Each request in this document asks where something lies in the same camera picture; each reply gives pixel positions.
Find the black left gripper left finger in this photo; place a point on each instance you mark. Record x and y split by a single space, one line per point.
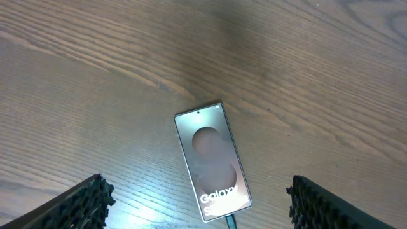
84 206

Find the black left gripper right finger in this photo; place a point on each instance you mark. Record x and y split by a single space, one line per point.
314 207

